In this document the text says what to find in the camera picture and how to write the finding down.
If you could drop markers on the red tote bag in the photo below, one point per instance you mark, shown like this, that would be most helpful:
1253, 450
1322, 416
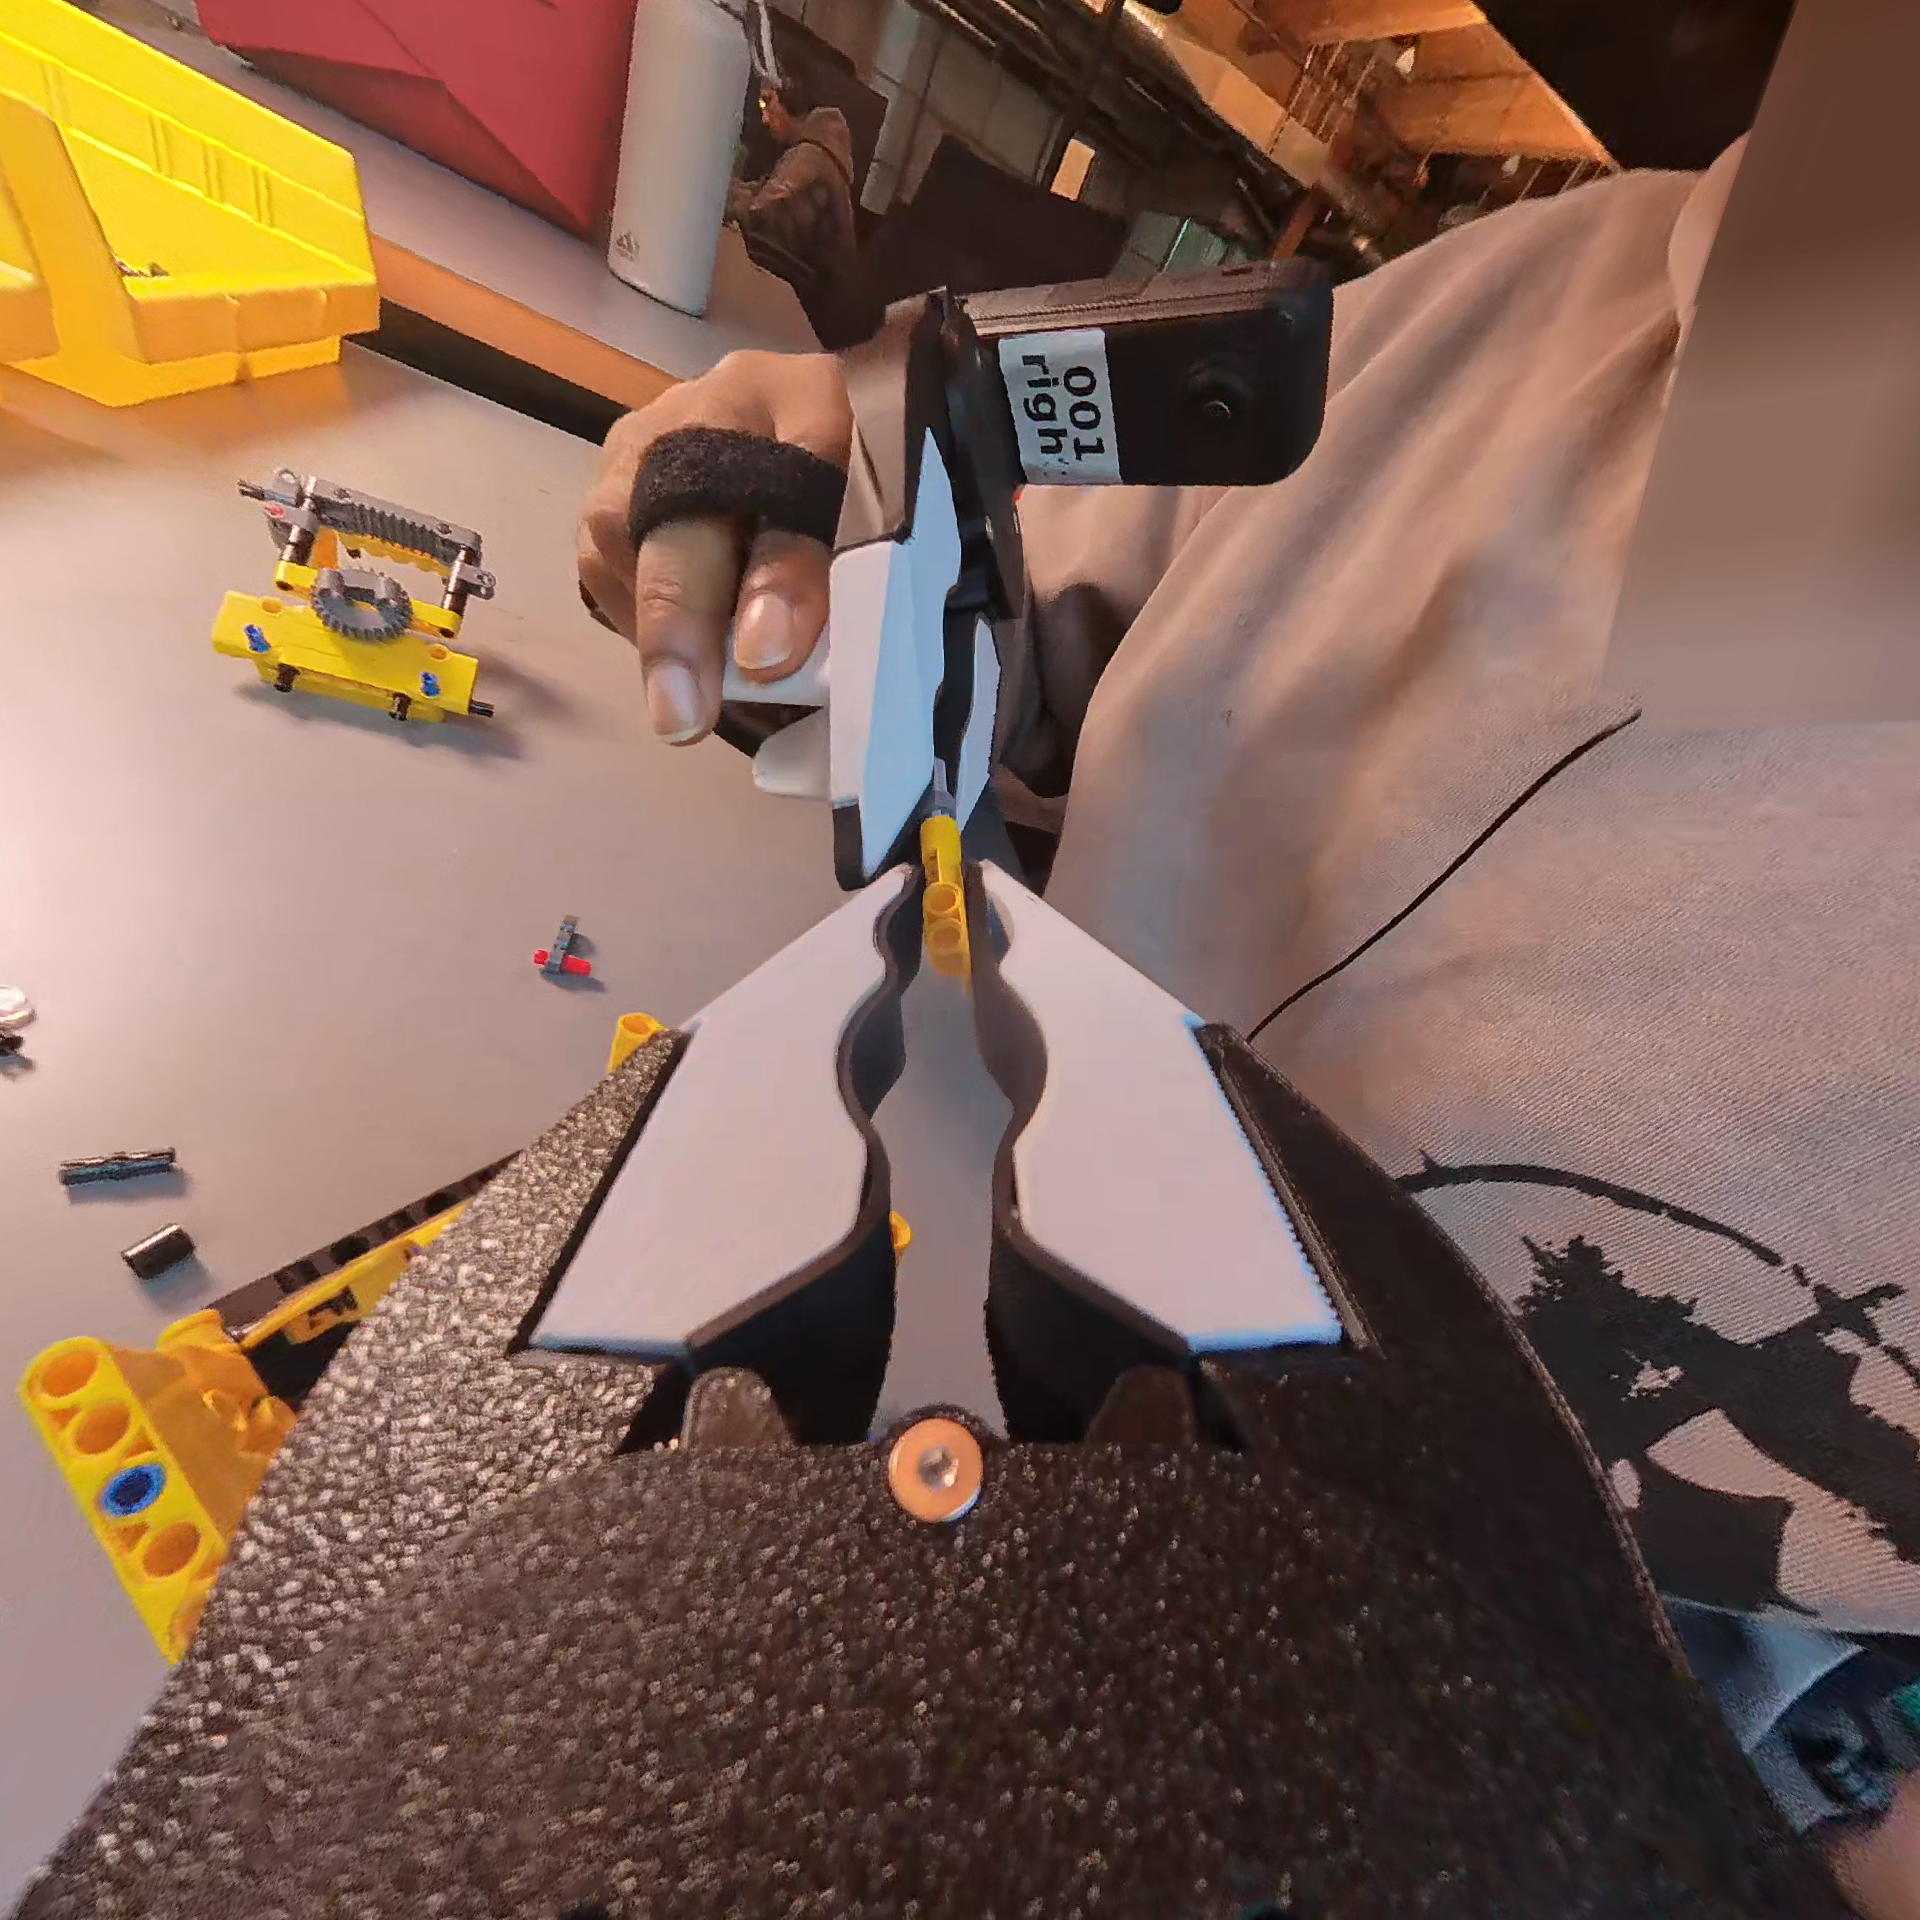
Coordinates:
450, 89

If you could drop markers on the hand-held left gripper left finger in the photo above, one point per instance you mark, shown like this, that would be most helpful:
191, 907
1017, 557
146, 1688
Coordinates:
721, 1184

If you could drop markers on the white water bottle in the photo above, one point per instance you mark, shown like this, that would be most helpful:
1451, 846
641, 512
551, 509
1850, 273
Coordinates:
675, 165

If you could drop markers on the yellow toy robot model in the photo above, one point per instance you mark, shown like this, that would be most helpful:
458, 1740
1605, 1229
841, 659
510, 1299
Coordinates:
119, 1440

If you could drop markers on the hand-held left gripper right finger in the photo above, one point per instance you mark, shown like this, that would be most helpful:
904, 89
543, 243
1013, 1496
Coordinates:
1155, 1184

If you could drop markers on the grey gear piece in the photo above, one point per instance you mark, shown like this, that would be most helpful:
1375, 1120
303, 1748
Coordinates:
359, 603

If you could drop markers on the person's right hand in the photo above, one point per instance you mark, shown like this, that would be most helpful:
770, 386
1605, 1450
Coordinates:
690, 450

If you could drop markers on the black round bush piece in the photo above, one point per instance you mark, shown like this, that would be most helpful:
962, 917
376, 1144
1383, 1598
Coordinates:
159, 1250

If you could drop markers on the yellow plastic bin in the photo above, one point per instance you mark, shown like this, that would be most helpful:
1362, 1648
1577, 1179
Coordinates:
195, 254

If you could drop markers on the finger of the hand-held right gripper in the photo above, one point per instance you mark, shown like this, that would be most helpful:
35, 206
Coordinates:
901, 705
979, 720

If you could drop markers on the person's right forearm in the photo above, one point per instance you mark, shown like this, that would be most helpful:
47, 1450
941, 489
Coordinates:
1425, 450

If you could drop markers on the yellow gear rack subassembly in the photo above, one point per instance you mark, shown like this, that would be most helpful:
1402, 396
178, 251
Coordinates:
345, 644

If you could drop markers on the grey desk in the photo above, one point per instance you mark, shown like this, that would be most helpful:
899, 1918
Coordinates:
376, 900

